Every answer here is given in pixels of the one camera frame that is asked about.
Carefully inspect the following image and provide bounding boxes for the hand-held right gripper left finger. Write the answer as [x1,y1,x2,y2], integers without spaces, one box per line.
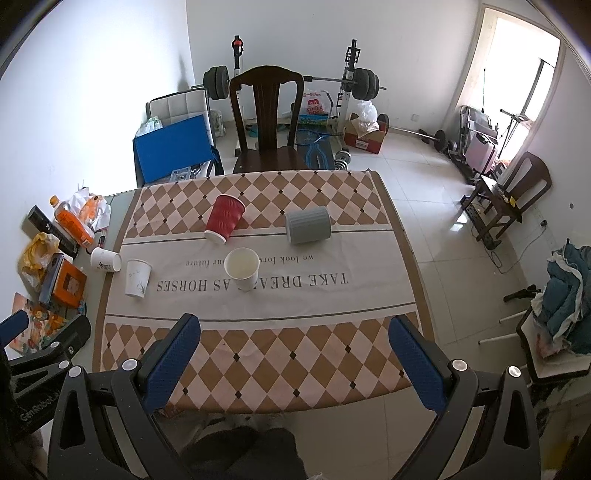
[48,313,204,480]

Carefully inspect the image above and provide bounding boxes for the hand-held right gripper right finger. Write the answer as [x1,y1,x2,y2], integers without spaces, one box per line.
[389,315,542,480]

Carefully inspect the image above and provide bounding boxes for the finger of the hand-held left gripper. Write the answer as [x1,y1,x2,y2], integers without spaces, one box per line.
[8,315,92,386]
[0,309,30,352]

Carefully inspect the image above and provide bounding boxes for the red ribbed paper cup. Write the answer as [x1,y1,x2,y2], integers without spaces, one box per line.
[204,194,246,244]

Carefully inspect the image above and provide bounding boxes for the grey ribbed cup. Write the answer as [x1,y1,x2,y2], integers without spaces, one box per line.
[284,206,332,245]

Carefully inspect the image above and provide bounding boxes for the white paper cup dark print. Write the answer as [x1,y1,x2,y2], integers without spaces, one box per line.
[90,248,122,273]

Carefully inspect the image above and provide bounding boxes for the white paper cup floral print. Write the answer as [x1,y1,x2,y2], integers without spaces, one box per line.
[124,259,153,298]

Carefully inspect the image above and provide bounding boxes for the plain white paper cup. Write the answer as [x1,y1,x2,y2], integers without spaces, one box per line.
[224,247,260,292]

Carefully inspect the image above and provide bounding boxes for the colourful picture booklet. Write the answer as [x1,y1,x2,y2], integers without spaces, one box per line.
[9,292,88,354]

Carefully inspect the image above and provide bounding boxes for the orange box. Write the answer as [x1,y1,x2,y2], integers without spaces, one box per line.
[51,258,88,305]

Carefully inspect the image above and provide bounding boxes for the blue box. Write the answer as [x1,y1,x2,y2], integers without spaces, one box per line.
[39,253,65,305]

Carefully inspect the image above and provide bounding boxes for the yellow plastic bag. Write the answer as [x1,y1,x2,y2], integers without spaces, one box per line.
[18,232,61,289]

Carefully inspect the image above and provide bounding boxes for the orange drink bottle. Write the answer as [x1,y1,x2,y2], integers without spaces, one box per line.
[50,196,95,247]

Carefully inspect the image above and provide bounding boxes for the brown checked tablecloth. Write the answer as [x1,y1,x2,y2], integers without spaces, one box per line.
[92,170,437,414]

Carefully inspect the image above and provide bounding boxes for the long black box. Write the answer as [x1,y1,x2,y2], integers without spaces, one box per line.
[24,205,79,258]

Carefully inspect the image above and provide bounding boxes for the crumpled white plastic bag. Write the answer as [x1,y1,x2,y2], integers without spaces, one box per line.
[62,185,112,232]

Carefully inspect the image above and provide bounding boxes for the pile of clothes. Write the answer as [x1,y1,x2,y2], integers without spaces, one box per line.
[531,242,591,356]

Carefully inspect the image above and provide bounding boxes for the blue board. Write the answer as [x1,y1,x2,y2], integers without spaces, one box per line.
[133,114,215,185]

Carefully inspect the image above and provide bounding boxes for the dark wooden chair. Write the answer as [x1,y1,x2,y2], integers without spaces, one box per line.
[228,65,308,175]
[460,152,552,250]

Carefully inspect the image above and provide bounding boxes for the pink suitcase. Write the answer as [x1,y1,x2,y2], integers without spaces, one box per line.
[468,134,497,174]

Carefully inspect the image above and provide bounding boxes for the long barbell with small plates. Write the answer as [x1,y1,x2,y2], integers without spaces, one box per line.
[390,128,458,155]

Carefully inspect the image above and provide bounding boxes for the cardboard box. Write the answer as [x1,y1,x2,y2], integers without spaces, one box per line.
[344,113,387,154]

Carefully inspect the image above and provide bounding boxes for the blue badminton rackets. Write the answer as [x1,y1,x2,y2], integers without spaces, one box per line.
[295,129,334,171]

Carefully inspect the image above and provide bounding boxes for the white padded chair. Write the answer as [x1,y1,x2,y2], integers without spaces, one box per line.
[146,89,215,139]

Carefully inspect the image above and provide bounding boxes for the barbell with black plates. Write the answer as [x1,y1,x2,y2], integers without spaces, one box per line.
[191,66,387,101]

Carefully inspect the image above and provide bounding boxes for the plastic bag with red print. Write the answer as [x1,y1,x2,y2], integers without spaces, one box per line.
[302,89,332,116]

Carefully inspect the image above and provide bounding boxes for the white barbell rack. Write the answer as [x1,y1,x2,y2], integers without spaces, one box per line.
[229,34,365,137]

